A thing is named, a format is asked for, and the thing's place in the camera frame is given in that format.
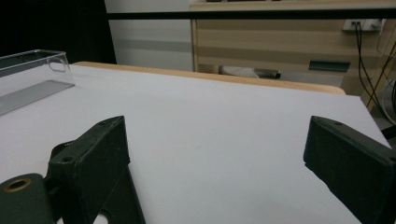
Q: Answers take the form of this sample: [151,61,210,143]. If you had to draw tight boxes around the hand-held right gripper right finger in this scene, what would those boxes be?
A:
[304,116,396,224]

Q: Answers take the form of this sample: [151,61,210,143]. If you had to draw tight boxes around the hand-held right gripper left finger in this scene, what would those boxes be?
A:
[46,116,131,224]

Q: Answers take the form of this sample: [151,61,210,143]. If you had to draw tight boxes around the clear plastic box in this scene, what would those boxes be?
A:
[0,49,76,117]

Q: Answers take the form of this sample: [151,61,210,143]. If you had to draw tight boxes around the dark grey tube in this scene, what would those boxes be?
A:
[255,68,282,79]

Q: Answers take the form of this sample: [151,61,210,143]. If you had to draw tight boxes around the white table cover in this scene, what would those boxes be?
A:
[0,63,392,224]

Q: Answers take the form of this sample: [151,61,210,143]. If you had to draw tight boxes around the black curtain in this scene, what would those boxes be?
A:
[0,0,117,65]

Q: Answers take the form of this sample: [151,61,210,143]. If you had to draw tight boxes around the white power strip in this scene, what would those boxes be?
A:
[342,18,384,32]

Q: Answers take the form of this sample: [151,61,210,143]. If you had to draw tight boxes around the white bundle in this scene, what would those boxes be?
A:
[219,64,261,79]

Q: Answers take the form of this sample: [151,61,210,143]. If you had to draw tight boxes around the wooden cabinet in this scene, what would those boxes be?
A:
[189,0,396,96]

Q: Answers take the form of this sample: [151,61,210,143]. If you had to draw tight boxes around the dark green handle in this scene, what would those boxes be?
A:
[308,60,351,73]

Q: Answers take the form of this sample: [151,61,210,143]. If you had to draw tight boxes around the black cable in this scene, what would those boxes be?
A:
[365,40,396,108]
[354,21,396,125]

